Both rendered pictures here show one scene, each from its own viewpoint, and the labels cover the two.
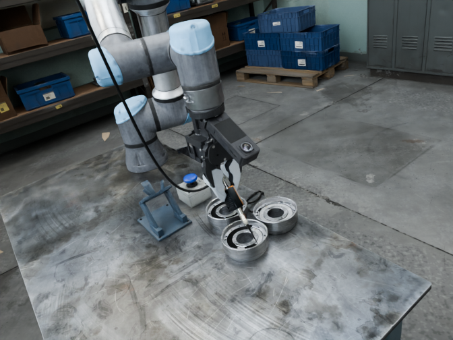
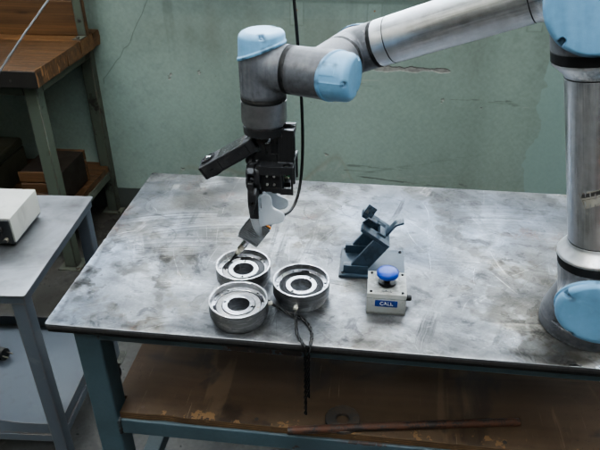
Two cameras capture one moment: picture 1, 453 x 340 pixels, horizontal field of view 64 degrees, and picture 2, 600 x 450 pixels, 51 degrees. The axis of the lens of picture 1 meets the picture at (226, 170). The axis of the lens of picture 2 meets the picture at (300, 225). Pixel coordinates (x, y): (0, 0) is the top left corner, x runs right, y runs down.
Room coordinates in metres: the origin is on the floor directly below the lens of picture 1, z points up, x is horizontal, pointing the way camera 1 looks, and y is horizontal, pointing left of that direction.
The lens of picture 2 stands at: (1.34, -0.71, 1.53)
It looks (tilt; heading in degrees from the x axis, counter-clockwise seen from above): 31 degrees down; 129
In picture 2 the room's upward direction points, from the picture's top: straight up
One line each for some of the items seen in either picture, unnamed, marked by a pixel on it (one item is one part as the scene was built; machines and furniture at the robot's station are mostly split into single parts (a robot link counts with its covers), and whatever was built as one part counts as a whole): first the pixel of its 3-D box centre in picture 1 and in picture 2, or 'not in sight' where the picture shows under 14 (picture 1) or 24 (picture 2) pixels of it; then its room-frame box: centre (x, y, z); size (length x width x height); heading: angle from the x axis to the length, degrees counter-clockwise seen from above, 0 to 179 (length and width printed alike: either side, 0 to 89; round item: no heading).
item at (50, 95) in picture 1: (44, 91); not in sight; (3.96, 1.73, 0.56); 0.52 x 0.38 x 0.22; 119
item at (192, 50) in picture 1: (194, 54); (263, 65); (0.68, 0.02, 1.23); 0.09 x 0.08 x 0.11; 13
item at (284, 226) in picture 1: (276, 215); (238, 307); (0.70, -0.09, 0.82); 0.10 x 0.10 x 0.04
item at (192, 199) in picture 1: (193, 190); (389, 292); (0.89, 0.11, 0.82); 0.08 x 0.07 x 0.05; 32
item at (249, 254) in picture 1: (245, 240); (243, 272); (0.63, -0.01, 0.82); 0.10 x 0.10 x 0.04
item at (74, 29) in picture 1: (85, 22); not in sight; (4.30, 1.17, 1.11); 0.52 x 0.38 x 0.22; 122
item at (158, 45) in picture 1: (174, 50); (325, 70); (0.77, 0.05, 1.23); 0.11 x 0.11 x 0.08; 13
